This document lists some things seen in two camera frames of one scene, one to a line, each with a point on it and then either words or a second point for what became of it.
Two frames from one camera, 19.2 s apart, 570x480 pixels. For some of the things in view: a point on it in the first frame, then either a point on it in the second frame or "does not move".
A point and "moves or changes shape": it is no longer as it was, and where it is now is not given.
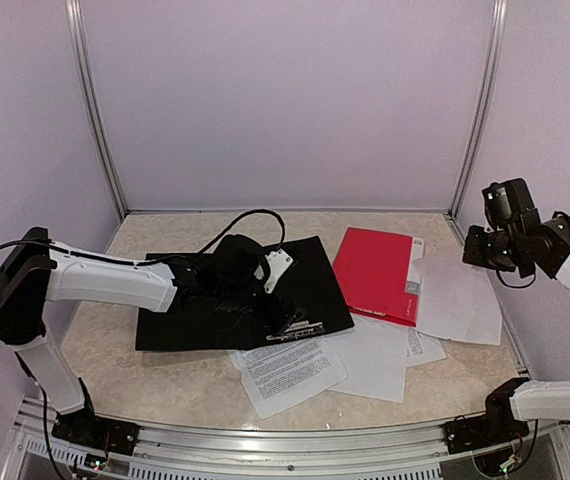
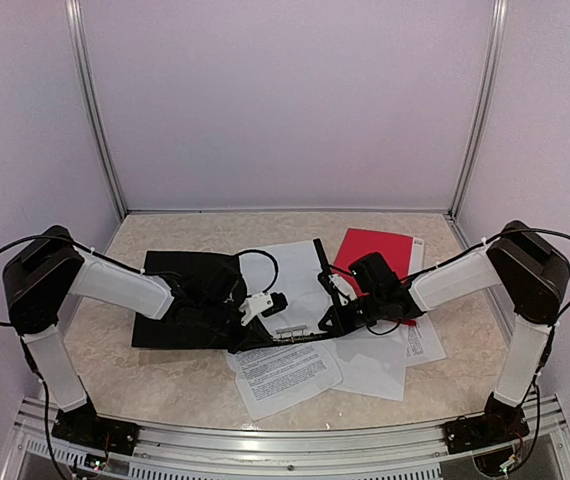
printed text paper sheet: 281,375 does not move
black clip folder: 219,302 moves or changes shape
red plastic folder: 373,269 does not move
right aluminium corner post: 478,126 does not move
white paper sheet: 457,301 -> 299,267
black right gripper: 473,253 -> 342,324
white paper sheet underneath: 374,356 does not move
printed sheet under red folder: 423,348 does not move
